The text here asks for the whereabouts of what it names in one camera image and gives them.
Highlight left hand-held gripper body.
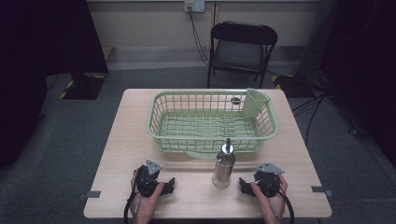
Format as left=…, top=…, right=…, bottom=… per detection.
left=135, top=159, right=166, bottom=198

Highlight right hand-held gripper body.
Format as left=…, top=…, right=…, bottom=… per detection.
left=252, top=161, right=285, bottom=199

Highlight glass oil bottle metal spout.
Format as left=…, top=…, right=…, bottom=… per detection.
left=212, top=137, right=236, bottom=189

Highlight green plastic dish basket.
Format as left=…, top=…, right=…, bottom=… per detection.
left=146, top=89, right=280, bottom=160

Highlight person's left hand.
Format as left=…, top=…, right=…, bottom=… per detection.
left=129, top=169, right=166, bottom=224

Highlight person's right hand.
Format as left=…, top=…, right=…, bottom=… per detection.
left=249, top=173, right=289, bottom=224

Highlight green plastic utensil cup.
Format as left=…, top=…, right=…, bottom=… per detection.
left=241, top=88, right=272, bottom=119

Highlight black stand base striped tape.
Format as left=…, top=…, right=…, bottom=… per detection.
left=271, top=73, right=316, bottom=99
left=58, top=71, right=109, bottom=101

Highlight black folding chair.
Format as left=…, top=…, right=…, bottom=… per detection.
left=206, top=21, right=279, bottom=90

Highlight dark curtain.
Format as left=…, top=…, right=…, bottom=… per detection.
left=319, top=0, right=396, bottom=171
left=0, top=0, right=109, bottom=170

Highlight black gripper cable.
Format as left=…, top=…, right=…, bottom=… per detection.
left=123, top=169, right=142, bottom=224
left=276, top=186, right=295, bottom=224

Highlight black floor cables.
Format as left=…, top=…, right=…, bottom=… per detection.
left=290, top=91, right=327, bottom=147

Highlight black wall socket cable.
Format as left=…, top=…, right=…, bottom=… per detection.
left=187, top=7, right=211, bottom=67

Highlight white wall socket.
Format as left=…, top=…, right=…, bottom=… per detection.
left=183, top=0, right=206, bottom=14

